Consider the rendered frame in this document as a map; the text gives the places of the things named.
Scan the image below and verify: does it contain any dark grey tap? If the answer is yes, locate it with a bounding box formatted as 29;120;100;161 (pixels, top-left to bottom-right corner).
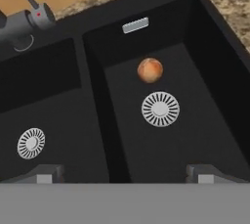
0;0;57;53

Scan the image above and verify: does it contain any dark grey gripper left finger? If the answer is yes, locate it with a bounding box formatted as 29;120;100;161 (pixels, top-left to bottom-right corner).
2;163;65;185

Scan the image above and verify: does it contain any black double sink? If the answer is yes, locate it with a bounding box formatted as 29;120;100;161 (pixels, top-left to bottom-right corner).
0;0;250;185

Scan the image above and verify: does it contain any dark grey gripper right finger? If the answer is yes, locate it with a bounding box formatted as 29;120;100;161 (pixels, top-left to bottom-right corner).
186;163;249;185

